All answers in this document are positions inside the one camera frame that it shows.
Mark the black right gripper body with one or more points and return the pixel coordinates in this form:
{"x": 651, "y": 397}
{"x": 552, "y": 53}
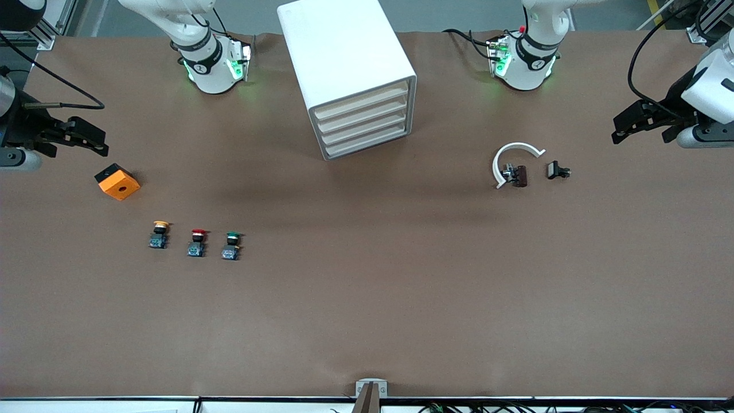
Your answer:
{"x": 22, "y": 127}

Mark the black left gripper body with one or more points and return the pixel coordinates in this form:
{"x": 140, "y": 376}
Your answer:
{"x": 678, "y": 98}

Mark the green push button switch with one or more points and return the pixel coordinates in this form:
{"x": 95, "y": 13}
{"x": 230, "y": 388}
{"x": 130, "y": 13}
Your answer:
{"x": 230, "y": 252}

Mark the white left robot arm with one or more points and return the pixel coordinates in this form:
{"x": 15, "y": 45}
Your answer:
{"x": 717, "y": 86}

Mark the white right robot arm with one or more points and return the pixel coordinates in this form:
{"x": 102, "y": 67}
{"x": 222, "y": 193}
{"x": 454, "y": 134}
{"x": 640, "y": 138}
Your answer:
{"x": 212, "y": 63}

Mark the orange box with hole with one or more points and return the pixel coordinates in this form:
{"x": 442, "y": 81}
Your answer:
{"x": 117, "y": 186}

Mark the small black clip component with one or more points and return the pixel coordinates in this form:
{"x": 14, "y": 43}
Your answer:
{"x": 553, "y": 170}

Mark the white curved plastic piece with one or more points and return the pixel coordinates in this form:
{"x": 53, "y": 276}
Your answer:
{"x": 520, "y": 145}

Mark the dark brown small component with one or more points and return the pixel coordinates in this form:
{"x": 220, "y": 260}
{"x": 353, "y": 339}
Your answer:
{"x": 520, "y": 176}

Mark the brown vertical bar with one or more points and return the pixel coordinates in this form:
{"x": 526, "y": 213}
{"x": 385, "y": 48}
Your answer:
{"x": 367, "y": 404}

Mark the aluminium frame profile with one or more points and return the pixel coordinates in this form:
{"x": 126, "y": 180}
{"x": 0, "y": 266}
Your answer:
{"x": 49, "y": 34}
{"x": 697, "y": 34}

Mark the yellow push button switch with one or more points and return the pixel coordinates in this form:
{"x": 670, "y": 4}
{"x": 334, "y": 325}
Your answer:
{"x": 157, "y": 241}

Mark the red push button switch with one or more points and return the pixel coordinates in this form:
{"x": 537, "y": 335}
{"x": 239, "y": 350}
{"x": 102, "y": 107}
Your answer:
{"x": 196, "y": 249}

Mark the white table edge rail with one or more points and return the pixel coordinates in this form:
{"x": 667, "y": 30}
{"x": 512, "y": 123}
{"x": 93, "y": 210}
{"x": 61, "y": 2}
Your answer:
{"x": 114, "y": 406}

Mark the grey metal bracket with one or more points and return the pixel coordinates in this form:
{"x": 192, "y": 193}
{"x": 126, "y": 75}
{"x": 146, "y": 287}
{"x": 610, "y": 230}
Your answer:
{"x": 361, "y": 387}

